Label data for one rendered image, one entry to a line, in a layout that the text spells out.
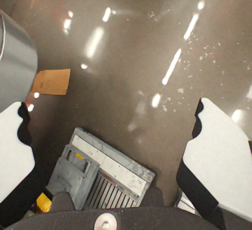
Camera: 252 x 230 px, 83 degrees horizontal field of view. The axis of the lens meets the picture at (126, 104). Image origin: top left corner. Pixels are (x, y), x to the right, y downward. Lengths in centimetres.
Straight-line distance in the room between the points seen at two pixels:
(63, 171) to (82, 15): 166
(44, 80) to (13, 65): 130
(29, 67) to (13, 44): 10
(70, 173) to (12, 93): 82
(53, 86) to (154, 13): 133
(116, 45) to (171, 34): 52
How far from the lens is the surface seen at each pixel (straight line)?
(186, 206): 107
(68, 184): 140
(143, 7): 165
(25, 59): 79
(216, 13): 148
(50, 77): 197
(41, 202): 114
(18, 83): 79
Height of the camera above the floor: 119
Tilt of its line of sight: 66 degrees down
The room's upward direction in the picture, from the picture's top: 72 degrees counter-clockwise
